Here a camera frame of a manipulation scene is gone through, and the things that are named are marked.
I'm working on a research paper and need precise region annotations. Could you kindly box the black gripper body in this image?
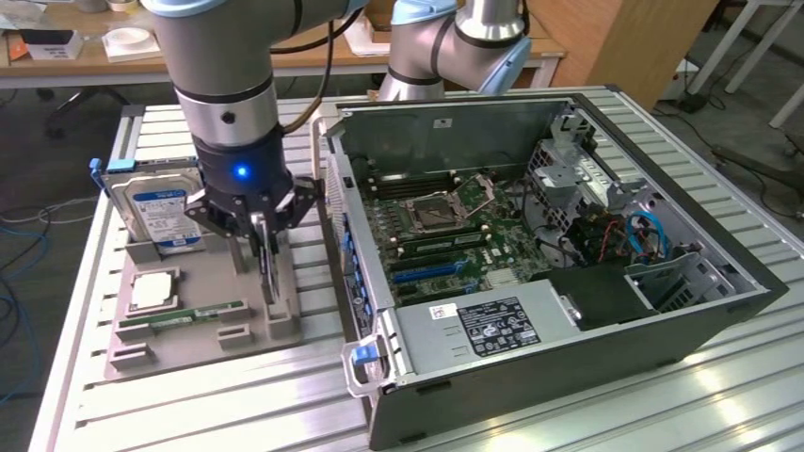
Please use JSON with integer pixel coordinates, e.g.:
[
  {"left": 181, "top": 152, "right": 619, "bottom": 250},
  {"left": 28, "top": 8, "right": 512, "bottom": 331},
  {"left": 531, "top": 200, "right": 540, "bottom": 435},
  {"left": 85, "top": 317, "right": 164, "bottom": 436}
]
[{"left": 191, "top": 126, "right": 296, "bottom": 203}]

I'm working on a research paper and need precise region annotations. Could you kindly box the black graphics card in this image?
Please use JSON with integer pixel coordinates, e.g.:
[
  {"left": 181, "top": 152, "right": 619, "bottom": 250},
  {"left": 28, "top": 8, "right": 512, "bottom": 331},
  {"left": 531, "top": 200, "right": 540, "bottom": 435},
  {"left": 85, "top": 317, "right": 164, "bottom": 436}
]
[{"left": 253, "top": 220, "right": 284, "bottom": 305}]

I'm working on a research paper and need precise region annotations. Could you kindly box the hard disk with blue caddy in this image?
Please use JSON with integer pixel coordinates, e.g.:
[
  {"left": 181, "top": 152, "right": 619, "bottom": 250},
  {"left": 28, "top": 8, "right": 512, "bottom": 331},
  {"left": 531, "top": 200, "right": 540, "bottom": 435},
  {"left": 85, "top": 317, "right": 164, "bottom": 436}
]
[{"left": 87, "top": 154, "right": 209, "bottom": 258}]

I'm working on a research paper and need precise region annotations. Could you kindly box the silver CPU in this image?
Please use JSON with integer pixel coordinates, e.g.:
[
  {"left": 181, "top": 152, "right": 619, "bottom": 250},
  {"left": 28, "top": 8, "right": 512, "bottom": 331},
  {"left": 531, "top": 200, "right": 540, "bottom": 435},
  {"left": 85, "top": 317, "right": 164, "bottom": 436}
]
[{"left": 128, "top": 272, "right": 177, "bottom": 310}]

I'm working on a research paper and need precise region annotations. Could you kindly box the green RAM stick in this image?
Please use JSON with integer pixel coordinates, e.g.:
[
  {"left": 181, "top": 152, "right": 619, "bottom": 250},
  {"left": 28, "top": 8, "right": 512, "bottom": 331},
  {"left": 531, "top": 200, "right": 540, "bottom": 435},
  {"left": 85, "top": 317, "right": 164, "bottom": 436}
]
[{"left": 119, "top": 300, "right": 247, "bottom": 329}]

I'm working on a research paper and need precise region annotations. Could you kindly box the installed RAM stick with label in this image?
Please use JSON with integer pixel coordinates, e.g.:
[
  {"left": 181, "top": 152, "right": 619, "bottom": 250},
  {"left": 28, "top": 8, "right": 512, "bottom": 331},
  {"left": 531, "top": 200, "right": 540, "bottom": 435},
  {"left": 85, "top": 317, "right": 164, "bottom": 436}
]
[{"left": 399, "top": 233, "right": 489, "bottom": 259}]

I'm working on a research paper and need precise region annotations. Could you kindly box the grey parts rack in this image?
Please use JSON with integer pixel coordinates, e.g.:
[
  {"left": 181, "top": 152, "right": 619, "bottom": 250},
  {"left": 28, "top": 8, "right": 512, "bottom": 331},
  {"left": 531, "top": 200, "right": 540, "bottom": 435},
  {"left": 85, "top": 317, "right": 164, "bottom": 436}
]
[{"left": 103, "top": 230, "right": 308, "bottom": 380}]

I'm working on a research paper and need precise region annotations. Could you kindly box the metal socket cover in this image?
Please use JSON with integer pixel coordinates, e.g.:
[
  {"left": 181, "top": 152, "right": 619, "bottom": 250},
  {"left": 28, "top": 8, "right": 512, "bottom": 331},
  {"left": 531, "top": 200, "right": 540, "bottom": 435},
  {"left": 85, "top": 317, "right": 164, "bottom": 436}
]
[{"left": 455, "top": 171, "right": 497, "bottom": 220}]

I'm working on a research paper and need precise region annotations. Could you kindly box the white tape holder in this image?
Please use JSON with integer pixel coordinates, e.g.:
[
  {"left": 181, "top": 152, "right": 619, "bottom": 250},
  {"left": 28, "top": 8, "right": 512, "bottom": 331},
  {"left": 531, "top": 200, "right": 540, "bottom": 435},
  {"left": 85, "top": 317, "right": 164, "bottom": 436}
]
[{"left": 101, "top": 26, "right": 163, "bottom": 64}]

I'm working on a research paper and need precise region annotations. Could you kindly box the wooden desk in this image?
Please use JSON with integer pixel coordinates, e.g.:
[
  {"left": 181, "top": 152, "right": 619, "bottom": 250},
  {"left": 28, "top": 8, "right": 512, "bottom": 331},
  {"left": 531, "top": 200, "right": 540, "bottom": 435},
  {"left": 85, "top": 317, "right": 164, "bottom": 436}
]
[{"left": 0, "top": 0, "right": 567, "bottom": 103}]

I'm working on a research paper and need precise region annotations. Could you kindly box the green motherboard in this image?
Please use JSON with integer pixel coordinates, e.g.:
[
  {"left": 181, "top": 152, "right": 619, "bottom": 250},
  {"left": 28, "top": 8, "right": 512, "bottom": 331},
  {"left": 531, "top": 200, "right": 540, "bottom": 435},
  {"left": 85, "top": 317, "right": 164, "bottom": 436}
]
[{"left": 360, "top": 169, "right": 555, "bottom": 307}]

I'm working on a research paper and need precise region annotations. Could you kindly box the grey power supply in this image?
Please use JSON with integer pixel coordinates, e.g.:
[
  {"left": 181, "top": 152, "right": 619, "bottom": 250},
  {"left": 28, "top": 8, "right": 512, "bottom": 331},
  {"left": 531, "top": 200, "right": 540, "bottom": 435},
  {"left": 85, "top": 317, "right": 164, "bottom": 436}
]
[{"left": 376, "top": 280, "right": 583, "bottom": 378}]

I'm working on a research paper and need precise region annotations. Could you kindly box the white box with black top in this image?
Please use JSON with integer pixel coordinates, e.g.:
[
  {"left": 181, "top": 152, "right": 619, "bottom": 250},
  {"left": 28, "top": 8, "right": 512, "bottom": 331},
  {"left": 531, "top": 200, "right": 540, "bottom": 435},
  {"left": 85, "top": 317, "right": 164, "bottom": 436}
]
[{"left": 17, "top": 29, "right": 85, "bottom": 61}]

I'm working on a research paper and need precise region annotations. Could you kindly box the perforated metal drive cage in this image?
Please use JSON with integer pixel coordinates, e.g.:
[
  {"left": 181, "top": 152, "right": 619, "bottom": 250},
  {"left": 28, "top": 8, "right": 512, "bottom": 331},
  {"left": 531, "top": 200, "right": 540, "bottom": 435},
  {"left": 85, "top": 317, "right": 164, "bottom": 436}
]
[{"left": 527, "top": 112, "right": 648, "bottom": 227}]

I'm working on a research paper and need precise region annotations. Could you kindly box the black plastic shroud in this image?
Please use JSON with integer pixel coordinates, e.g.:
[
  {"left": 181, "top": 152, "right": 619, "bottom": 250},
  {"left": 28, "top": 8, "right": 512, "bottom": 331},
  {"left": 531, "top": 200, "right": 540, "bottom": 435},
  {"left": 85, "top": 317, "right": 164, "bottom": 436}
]
[{"left": 545, "top": 263, "right": 659, "bottom": 331}]

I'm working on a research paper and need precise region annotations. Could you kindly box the open black PC case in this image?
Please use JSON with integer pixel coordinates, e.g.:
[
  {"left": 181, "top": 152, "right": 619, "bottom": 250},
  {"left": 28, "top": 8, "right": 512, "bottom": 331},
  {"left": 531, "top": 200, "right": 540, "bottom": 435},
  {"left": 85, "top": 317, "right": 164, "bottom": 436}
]
[{"left": 309, "top": 91, "right": 791, "bottom": 451}]

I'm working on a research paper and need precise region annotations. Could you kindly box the wooden cabinet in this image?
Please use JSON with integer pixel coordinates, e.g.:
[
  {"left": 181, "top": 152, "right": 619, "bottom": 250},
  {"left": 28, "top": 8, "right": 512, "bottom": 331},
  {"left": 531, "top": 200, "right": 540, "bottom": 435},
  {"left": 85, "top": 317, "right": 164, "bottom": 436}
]
[{"left": 527, "top": 0, "right": 721, "bottom": 103}]

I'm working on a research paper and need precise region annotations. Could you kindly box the grey metal disk bay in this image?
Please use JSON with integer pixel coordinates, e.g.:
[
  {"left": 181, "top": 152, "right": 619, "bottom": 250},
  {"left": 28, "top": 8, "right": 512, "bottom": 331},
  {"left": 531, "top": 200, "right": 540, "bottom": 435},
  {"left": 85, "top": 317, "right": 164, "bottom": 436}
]
[{"left": 624, "top": 251, "right": 740, "bottom": 315}]

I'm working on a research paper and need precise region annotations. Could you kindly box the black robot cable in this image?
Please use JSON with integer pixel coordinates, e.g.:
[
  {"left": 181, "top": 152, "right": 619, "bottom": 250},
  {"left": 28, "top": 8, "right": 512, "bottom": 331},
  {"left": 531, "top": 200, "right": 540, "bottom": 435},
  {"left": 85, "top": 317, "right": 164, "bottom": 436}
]
[{"left": 269, "top": 7, "right": 369, "bottom": 137}]

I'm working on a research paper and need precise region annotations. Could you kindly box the white floor cable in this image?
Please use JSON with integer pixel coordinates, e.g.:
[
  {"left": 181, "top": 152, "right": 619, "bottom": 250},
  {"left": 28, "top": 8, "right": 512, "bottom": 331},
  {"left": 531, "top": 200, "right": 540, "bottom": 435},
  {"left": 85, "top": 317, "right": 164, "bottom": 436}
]
[{"left": 0, "top": 197, "right": 101, "bottom": 225}]

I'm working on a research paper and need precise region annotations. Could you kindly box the blue floor cable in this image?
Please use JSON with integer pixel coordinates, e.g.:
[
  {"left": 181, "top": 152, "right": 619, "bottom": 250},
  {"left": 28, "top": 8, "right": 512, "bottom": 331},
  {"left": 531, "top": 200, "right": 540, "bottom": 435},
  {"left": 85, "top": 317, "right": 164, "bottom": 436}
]
[{"left": 0, "top": 225, "right": 49, "bottom": 406}]

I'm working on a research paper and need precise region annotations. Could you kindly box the blue wire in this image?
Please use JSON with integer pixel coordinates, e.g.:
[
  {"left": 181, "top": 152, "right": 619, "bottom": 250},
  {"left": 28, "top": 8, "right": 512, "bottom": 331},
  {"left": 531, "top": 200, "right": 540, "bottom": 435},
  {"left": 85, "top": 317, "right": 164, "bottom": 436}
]
[{"left": 624, "top": 211, "right": 671, "bottom": 265}]

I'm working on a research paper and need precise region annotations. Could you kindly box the white metal table frame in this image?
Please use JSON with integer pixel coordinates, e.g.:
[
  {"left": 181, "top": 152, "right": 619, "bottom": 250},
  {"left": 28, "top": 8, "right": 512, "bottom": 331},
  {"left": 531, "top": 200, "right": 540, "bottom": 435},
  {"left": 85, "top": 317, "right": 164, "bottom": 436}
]
[{"left": 687, "top": 0, "right": 804, "bottom": 128}]

